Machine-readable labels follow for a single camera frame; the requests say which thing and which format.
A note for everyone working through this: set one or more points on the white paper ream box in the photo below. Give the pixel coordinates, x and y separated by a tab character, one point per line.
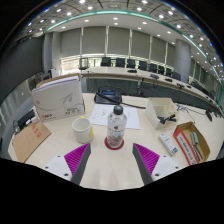
58	100

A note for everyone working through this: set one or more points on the black pens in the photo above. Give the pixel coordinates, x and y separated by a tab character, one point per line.
197	153

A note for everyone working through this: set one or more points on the row of black office chairs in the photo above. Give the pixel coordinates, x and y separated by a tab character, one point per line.
120	62

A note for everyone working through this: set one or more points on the small white carton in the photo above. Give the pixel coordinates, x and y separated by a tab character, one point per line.
168	144

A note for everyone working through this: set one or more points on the brown cardboard box red edge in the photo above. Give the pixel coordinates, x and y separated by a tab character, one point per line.
182	145

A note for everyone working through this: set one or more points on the teal small item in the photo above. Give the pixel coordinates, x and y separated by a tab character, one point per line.
194	138

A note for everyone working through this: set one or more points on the black flat device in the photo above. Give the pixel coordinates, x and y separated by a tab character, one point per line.
26	119

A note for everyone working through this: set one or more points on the flat round red coaster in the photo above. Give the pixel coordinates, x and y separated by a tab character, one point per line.
106	145

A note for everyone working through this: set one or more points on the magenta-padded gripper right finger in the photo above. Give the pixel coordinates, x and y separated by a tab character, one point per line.
146	160

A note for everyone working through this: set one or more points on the white open organizer box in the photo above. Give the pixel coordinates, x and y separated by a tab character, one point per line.
153	113

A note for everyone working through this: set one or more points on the long curved conference desk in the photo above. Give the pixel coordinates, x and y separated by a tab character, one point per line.
133	74

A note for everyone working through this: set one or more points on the brown paper envelope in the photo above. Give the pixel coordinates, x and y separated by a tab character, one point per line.
30	141

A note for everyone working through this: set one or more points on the white printed paper sheet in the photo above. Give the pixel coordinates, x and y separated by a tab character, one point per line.
100	115

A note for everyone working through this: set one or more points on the clear plastic water bottle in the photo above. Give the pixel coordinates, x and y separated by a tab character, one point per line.
116	128

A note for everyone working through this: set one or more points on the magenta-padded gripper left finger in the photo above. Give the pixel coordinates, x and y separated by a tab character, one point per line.
76	160

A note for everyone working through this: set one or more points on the black desk phone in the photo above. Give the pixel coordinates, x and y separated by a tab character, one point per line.
108	96

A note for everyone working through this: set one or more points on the white ceramic cup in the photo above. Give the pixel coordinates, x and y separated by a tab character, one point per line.
81	130

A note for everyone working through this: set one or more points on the round ceiling lights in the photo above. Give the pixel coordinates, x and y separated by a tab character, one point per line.
115	5

